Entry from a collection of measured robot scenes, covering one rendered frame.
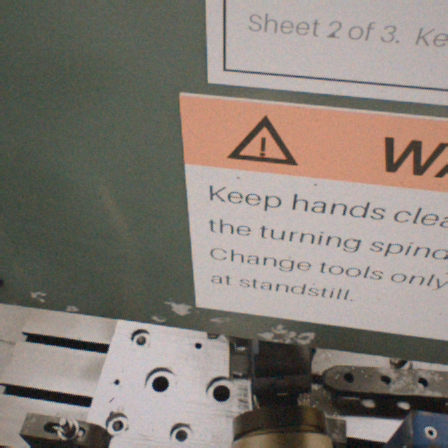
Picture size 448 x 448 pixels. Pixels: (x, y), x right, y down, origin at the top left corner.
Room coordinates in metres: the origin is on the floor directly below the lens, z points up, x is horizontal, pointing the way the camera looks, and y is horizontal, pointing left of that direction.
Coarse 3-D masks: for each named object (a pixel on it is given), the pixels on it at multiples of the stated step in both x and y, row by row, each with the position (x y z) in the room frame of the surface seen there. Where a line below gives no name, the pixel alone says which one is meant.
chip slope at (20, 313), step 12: (0, 312) 0.63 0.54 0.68; (12, 312) 0.63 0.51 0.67; (24, 312) 0.64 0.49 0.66; (0, 324) 0.60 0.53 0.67; (12, 324) 0.60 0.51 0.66; (0, 336) 0.57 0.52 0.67; (12, 336) 0.57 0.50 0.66; (24, 336) 0.58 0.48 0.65; (0, 348) 0.54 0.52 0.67; (12, 348) 0.54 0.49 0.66; (0, 360) 0.51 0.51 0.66; (0, 372) 0.48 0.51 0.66; (0, 384) 0.46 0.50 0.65
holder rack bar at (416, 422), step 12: (408, 420) 0.19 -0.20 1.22; (420, 420) 0.19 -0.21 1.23; (432, 420) 0.19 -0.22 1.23; (444, 420) 0.19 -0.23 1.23; (408, 432) 0.18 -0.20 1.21; (420, 432) 0.17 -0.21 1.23; (432, 432) 0.18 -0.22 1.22; (444, 432) 0.17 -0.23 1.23; (408, 444) 0.17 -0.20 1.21; (420, 444) 0.16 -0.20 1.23; (432, 444) 0.16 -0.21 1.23; (444, 444) 0.16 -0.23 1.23
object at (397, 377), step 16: (336, 368) 0.36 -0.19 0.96; (352, 368) 0.36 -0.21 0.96; (368, 368) 0.36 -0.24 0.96; (384, 368) 0.36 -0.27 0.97; (336, 384) 0.33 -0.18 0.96; (352, 384) 0.33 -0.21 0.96; (368, 384) 0.33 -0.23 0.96; (384, 384) 0.33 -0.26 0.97; (400, 384) 0.33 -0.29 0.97; (416, 384) 0.33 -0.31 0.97; (432, 384) 0.33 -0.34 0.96; (352, 400) 0.32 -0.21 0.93; (416, 400) 0.31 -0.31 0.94; (432, 400) 0.31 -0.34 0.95
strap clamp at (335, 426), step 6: (330, 420) 0.26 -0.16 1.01; (336, 420) 0.26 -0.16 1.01; (342, 420) 0.26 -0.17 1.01; (330, 426) 0.25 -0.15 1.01; (336, 426) 0.25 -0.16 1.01; (342, 426) 0.25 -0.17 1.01; (330, 432) 0.24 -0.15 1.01; (336, 432) 0.24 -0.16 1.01; (342, 432) 0.24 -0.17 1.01; (330, 438) 0.23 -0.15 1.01; (336, 438) 0.23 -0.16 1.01; (342, 438) 0.23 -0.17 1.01; (336, 444) 0.23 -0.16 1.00; (342, 444) 0.23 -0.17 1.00
